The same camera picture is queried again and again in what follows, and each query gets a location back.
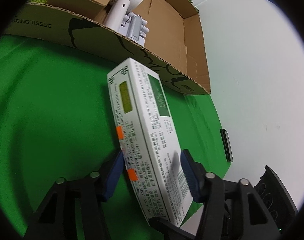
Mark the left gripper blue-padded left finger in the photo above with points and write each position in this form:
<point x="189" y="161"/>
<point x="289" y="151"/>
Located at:
<point x="73" y="209"/>

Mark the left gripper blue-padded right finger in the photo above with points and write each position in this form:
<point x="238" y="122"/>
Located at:
<point x="232" y="210"/>

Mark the white green medicine box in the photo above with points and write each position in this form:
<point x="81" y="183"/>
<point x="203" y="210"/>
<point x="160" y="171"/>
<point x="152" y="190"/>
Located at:
<point x="149" y="141"/>

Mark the white grey folding stand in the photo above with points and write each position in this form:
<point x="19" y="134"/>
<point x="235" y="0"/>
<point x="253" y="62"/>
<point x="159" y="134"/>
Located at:
<point x="134" y="27"/>

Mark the white hair dryer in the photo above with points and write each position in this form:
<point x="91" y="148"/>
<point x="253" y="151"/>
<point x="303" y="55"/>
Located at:
<point x="117" y="12"/>

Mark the large open cardboard box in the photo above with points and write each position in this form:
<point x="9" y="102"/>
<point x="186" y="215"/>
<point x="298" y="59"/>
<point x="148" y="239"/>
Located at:
<point x="164" y="35"/>

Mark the black wall-mounted bar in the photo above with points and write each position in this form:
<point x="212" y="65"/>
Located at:
<point x="227" y="145"/>

